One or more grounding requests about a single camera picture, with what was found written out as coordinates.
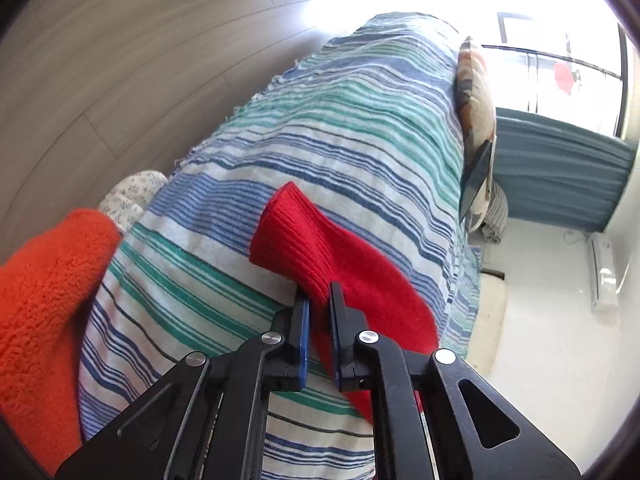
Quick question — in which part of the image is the white air conditioner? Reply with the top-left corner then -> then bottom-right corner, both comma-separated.
587,234 -> 621,313

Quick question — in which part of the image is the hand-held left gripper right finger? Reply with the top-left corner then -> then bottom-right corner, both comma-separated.
330,281 -> 582,480

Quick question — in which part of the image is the orange fleece sleeve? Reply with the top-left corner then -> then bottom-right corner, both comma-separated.
0,208 -> 121,476

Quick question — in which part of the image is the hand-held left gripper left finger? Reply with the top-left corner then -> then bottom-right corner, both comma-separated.
55,294 -> 313,480

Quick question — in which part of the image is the red knit sweater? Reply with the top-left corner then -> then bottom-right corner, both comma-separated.
248,181 -> 442,426

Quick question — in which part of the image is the balcony railing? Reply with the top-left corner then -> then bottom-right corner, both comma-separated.
480,42 -> 626,116

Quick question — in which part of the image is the teal curtain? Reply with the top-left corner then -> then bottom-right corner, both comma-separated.
492,114 -> 640,233

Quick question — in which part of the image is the red hanging garment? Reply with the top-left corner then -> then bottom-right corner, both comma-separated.
552,60 -> 578,96

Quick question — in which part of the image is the folded striped blanket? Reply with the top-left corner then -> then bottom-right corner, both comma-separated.
480,185 -> 510,245

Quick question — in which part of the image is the floral slipper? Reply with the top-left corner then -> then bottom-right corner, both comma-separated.
97,170 -> 169,233

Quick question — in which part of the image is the cream padded headboard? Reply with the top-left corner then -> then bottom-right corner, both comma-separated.
467,277 -> 510,376

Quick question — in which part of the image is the patterned pillow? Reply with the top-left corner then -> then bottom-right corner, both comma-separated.
455,36 -> 501,233

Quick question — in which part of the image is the striped bed sheet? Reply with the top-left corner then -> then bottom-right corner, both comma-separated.
77,10 -> 483,480

